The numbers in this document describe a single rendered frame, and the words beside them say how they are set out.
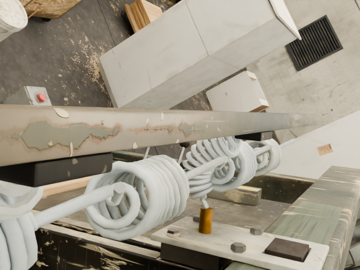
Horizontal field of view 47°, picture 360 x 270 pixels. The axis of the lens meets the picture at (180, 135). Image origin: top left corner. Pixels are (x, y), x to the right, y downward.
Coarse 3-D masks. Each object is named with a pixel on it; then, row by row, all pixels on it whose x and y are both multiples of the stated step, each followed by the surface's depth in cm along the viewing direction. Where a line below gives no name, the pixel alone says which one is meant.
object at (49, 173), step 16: (48, 160) 16; (64, 160) 17; (80, 160) 17; (96, 160) 18; (0, 176) 16; (16, 176) 16; (32, 176) 15; (48, 176) 16; (64, 176) 17; (80, 176) 18; (0, 192) 18; (16, 192) 19; (32, 192) 20; (0, 208) 19; (16, 208) 19; (32, 208) 20
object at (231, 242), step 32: (192, 160) 49; (192, 192) 49; (64, 224) 62; (192, 224) 54; (224, 224) 55; (64, 256) 57; (96, 256) 55; (128, 256) 53; (160, 256) 51; (192, 256) 49; (224, 256) 45; (256, 256) 44; (320, 256) 46
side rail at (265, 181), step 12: (120, 156) 159; (132, 156) 157; (228, 168) 141; (252, 180) 137; (264, 180) 135; (276, 180) 133; (288, 180) 131; (300, 180) 130; (312, 180) 130; (264, 192) 135; (276, 192) 133; (288, 192) 132; (300, 192) 130
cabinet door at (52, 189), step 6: (72, 180) 118; (78, 180) 118; (84, 180) 119; (48, 186) 108; (54, 186) 108; (60, 186) 110; (66, 186) 112; (72, 186) 114; (78, 186) 116; (84, 186) 119; (48, 192) 106; (54, 192) 108; (60, 192) 110
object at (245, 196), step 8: (216, 192) 117; (224, 192) 115; (232, 192) 114; (240, 192) 113; (248, 192) 112; (256, 192) 112; (232, 200) 115; (240, 200) 114; (248, 200) 113; (256, 200) 112
